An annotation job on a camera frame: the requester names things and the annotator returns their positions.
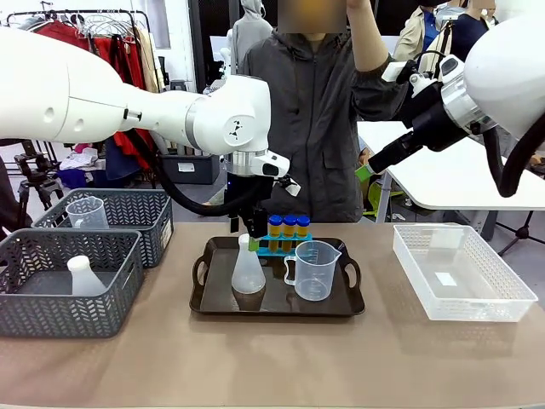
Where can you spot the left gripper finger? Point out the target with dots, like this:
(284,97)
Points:
(257,223)
(234,223)

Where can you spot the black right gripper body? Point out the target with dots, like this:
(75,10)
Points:
(434,119)

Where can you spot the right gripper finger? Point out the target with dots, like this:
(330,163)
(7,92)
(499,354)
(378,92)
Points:
(381,158)
(364,174)

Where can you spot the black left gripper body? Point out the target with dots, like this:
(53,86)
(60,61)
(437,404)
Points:
(244,185)

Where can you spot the white plastic conical flask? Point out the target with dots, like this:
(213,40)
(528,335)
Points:
(248,277)
(87,281)

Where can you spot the clear plastic measuring cup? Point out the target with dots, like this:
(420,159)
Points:
(315,277)
(87,215)

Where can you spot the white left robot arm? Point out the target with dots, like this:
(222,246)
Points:
(127,111)

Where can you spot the person's left forearm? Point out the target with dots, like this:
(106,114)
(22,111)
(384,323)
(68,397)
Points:
(368,42)

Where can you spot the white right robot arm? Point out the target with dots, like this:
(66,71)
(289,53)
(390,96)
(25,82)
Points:
(511,64)

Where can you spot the person's left hand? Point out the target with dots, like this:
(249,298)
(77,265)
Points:
(359,3)

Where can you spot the green chair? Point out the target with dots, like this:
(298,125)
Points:
(376,196)

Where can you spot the crouching person green sleeve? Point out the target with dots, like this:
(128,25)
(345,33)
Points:
(217,197)

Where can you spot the blue test tube rack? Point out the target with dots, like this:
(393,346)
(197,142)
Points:
(274,251)

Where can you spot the dark grey storage bin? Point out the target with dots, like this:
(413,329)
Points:
(191,170)

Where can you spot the white background table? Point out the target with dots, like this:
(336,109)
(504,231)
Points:
(447,179)

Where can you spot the person in grey jacket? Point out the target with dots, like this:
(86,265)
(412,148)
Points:
(323,128)

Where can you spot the black plastic tray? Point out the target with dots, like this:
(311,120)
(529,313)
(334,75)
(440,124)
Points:
(213,289)

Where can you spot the small grey plastic basket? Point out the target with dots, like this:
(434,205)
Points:
(157,221)

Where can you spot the person in beige coat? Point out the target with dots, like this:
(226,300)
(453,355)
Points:
(415,34)

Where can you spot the person in navy top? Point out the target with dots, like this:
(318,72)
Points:
(470,32)

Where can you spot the grey step stool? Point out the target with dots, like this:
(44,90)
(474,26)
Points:
(179,85)

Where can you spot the beige garment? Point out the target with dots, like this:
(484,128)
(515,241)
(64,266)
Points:
(148,59)

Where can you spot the white patterned cloth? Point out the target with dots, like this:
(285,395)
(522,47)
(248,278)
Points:
(83,158)

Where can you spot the red garment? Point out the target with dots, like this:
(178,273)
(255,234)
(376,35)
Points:
(132,64)

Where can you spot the blue cloth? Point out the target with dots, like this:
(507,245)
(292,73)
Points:
(72,176)

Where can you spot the white perforated plastic basket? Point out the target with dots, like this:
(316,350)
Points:
(489,307)

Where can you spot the black clothes rack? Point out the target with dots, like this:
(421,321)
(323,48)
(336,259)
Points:
(145,25)

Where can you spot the large grey plastic basket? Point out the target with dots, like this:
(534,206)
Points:
(64,315)

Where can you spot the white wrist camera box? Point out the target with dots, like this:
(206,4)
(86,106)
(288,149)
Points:
(293,186)
(396,70)

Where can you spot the black camera tripod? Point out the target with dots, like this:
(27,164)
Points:
(36,183)

